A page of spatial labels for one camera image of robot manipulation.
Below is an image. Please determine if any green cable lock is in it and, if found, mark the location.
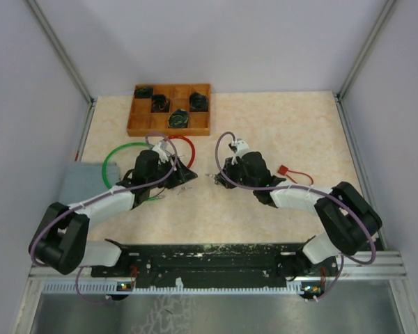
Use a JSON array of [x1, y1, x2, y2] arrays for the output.
[[101, 142, 165, 201]]

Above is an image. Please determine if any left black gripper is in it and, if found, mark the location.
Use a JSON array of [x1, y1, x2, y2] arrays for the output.
[[148, 154, 198, 189]]

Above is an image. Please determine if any folded blue jeans cloth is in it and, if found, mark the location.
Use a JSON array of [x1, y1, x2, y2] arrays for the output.
[[58, 161, 109, 205]]

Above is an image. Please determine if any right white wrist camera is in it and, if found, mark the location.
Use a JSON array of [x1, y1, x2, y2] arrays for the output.
[[229, 138, 250, 165]]

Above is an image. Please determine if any thin red wire padlock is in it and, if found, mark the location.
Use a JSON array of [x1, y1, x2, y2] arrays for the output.
[[277, 165, 314, 185]]

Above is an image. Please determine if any black orange rolled tie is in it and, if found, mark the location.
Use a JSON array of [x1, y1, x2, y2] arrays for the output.
[[150, 94, 170, 113]]

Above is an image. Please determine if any blue yellow rolled tie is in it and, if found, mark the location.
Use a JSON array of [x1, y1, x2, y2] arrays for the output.
[[168, 109, 189, 129]]

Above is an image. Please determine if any black dotted rolled tie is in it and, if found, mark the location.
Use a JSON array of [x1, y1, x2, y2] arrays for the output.
[[189, 92, 209, 112]]

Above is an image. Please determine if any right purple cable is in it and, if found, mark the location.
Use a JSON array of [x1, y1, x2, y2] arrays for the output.
[[215, 131, 378, 303]]

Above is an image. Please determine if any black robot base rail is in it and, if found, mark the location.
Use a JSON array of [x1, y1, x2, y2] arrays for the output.
[[52, 241, 339, 300]]

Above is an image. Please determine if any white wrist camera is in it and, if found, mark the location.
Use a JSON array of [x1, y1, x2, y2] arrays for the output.
[[152, 140, 171, 164], [229, 138, 250, 165]]

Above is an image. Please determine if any wooden compartment tray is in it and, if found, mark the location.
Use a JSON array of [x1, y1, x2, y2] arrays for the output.
[[126, 83, 211, 136]]

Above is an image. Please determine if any red cable lock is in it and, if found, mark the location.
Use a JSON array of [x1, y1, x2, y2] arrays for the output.
[[168, 135, 196, 168]]

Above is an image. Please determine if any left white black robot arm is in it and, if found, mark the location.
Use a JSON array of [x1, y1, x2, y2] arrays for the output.
[[29, 150, 198, 276]]

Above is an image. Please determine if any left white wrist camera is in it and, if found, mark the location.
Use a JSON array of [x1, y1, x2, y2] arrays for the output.
[[152, 140, 171, 164]]

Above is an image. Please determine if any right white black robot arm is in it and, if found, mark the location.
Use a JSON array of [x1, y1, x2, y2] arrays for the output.
[[216, 151, 382, 276]]

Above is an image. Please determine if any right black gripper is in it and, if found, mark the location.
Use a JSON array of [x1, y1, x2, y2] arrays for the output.
[[215, 156, 258, 190]]

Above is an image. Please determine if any dark green rolled tie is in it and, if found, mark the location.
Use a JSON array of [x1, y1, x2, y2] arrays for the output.
[[134, 86, 153, 99]]

